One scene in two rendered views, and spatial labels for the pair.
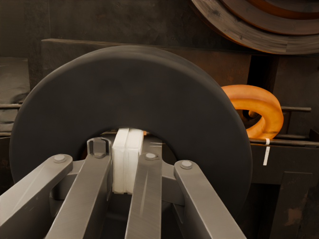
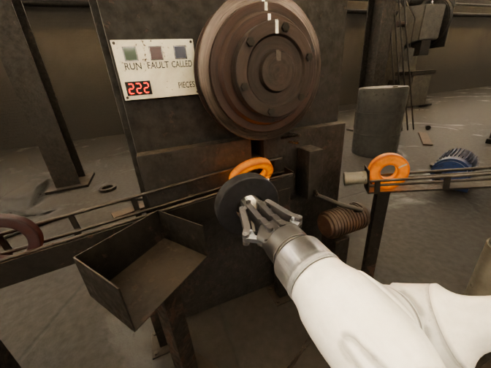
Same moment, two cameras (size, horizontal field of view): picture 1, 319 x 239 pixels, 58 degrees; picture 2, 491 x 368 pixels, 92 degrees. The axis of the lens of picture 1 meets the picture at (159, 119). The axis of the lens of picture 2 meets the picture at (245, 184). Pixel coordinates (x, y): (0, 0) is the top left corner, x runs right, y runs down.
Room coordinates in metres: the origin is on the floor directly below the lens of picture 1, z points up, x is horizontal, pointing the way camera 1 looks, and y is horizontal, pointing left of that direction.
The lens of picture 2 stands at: (-0.29, 0.19, 1.10)
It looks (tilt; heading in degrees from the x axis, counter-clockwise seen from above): 24 degrees down; 340
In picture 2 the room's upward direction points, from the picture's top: 4 degrees counter-clockwise
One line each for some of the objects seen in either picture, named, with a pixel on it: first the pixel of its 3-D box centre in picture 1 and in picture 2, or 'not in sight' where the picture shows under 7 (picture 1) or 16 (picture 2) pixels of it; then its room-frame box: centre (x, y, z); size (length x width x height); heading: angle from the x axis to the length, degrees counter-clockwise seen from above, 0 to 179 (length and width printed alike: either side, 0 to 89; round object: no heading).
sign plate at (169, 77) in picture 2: not in sight; (158, 69); (0.67, 0.12, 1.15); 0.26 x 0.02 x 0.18; 90
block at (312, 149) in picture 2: not in sight; (308, 171); (0.58, -0.45, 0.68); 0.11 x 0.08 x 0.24; 0
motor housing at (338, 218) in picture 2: not in sight; (339, 254); (0.43, -0.55, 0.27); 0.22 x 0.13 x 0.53; 90
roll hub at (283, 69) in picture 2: not in sight; (274, 71); (0.46, -0.22, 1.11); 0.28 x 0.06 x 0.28; 90
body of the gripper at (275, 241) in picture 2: not in sight; (280, 239); (0.02, 0.02, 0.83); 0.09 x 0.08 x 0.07; 1
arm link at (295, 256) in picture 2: not in sight; (305, 266); (-0.06, 0.01, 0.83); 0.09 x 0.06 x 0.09; 91
